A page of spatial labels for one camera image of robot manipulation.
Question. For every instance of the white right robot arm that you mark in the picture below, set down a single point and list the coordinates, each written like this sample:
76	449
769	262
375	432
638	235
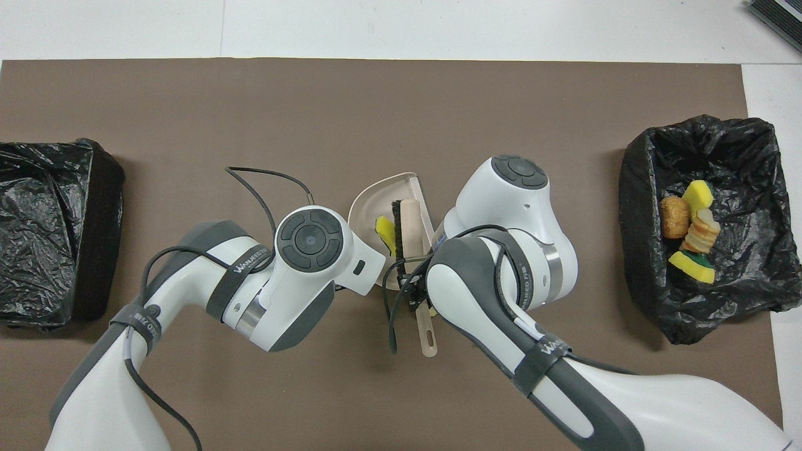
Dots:
501	207

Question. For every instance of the brown table mat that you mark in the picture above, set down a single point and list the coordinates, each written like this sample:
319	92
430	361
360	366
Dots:
313	113

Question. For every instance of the striped croissant piece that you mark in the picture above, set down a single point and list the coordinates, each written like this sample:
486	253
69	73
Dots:
700	235

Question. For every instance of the beige plastic dustpan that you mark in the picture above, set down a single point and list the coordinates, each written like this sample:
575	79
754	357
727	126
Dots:
366	213

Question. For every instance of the beige hand brush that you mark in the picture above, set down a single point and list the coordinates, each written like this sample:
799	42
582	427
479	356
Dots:
410	225

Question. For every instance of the grey ribbed block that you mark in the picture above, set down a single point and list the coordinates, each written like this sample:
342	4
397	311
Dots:
780	19

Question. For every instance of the boxy bin with black bag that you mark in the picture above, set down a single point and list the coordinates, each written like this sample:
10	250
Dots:
50	232

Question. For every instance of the brown bread roll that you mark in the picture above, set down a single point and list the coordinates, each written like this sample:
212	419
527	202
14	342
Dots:
674	218

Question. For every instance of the open bin with black bag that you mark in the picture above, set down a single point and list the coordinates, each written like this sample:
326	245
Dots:
752	188

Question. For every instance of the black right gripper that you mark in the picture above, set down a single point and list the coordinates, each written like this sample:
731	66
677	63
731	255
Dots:
413	291

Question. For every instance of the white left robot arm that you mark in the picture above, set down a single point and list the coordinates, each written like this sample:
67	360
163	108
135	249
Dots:
294	282

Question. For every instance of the yellow sponge piece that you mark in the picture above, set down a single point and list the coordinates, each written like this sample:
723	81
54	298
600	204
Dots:
383	230
689	266
697	194

